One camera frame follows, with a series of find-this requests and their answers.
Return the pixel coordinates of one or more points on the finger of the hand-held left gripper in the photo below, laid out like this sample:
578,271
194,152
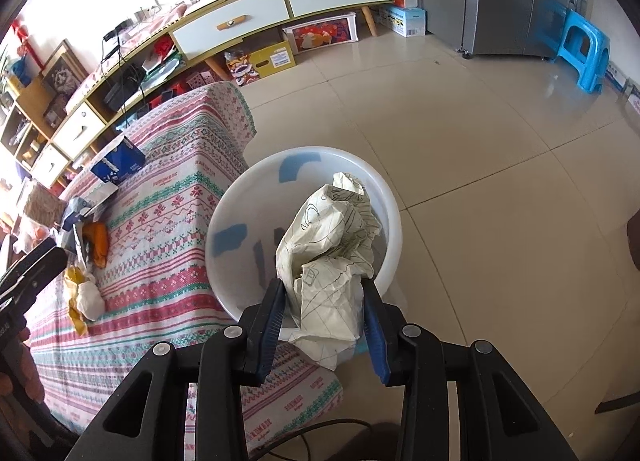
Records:
42,248
50,268

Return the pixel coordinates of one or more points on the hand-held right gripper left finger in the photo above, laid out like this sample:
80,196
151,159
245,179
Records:
274,331

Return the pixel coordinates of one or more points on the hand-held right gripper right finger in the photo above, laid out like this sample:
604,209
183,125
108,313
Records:
375,341

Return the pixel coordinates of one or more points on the yellow wrapper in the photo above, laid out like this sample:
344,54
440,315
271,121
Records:
72,286

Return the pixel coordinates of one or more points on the white tissue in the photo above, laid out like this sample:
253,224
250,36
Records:
90,301

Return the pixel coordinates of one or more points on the orange snack packet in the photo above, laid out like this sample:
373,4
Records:
100,241

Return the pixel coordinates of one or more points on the white printed paper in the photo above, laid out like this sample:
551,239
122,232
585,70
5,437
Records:
325,241

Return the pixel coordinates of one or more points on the dark blue white carton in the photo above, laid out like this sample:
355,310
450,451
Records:
117,166

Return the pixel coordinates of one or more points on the white plastic bin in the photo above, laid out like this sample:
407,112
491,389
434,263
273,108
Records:
250,206

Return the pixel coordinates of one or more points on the person's left hand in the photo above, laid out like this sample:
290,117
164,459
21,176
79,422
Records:
32,371

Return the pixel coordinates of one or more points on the clear bag of oranges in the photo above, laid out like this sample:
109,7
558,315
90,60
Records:
32,238

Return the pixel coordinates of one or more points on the brown woven basket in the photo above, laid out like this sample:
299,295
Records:
42,206

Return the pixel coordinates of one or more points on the white drawer black knob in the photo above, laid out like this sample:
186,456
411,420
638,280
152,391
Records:
50,166
75,133

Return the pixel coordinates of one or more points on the patterned tablecloth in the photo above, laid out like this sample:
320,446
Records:
175,241

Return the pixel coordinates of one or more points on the wooden shelf unit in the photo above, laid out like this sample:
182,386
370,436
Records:
35,96

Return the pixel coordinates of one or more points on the black electronic box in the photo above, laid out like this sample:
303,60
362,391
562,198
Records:
120,93

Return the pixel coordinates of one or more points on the framed picture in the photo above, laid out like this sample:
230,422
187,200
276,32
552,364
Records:
62,71

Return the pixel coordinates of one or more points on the green plant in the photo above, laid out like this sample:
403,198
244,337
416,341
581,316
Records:
4,66

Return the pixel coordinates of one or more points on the red knot decoration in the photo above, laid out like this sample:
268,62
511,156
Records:
21,36

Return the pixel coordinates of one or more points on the black clip stand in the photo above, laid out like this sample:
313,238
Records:
111,35

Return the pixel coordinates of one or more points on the red lattice box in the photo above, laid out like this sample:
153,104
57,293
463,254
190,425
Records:
199,80

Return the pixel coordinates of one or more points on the red gift bag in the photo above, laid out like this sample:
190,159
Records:
164,48

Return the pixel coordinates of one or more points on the printed decorated bag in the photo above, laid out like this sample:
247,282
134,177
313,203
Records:
242,68

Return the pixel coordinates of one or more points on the yellow cardboard box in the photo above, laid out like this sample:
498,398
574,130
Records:
270,61

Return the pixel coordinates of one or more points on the dark wooden furniture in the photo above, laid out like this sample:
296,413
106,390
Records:
634,241

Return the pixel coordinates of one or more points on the white storage box red print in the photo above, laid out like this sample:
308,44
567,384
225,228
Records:
320,36

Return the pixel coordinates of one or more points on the blue white cardboard box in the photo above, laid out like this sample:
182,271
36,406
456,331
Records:
410,21

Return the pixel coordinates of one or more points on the blue plastic stool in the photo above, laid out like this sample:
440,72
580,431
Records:
595,66

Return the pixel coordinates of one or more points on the white blue printed carton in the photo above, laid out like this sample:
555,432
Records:
630,96

